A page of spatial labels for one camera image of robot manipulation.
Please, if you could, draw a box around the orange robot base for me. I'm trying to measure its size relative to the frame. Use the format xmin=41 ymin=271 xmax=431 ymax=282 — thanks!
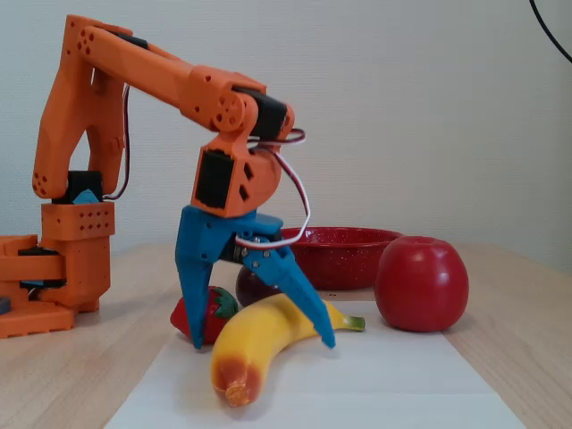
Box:
xmin=0 ymin=234 xmax=112 ymax=340

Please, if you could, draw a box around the yellow toy banana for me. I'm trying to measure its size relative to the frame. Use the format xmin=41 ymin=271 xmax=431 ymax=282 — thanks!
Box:
xmin=210 ymin=291 xmax=366 ymax=408

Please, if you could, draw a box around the red toy strawberry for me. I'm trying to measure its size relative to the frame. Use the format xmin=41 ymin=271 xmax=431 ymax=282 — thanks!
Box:
xmin=170 ymin=285 xmax=240 ymax=345

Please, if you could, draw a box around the black hanging cable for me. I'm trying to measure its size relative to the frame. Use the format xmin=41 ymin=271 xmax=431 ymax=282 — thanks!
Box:
xmin=528 ymin=0 xmax=572 ymax=64

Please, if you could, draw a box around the red white black servo cable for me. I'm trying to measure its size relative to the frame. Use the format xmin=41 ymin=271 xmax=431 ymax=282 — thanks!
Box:
xmin=234 ymin=128 xmax=312 ymax=248

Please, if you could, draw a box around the purple toy plum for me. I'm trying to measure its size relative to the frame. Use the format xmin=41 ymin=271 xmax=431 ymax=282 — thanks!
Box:
xmin=235 ymin=263 xmax=285 ymax=308

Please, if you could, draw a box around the red speckled bowl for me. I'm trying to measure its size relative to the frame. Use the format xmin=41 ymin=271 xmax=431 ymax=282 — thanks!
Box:
xmin=281 ymin=226 xmax=406 ymax=291

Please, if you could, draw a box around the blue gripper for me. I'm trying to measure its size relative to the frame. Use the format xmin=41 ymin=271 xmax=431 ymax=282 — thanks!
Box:
xmin=174 ymin=206 xmax=336 ymax=349

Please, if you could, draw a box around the red toy apple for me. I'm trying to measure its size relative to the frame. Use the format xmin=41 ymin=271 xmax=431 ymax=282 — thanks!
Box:
xmin=374 ymin=235 xmax=470 ymax=333

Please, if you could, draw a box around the white paper sheet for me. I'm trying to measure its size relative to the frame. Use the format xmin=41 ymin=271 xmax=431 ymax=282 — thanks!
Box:
xmin=103 ymin=299 xmax=528 ymax=429

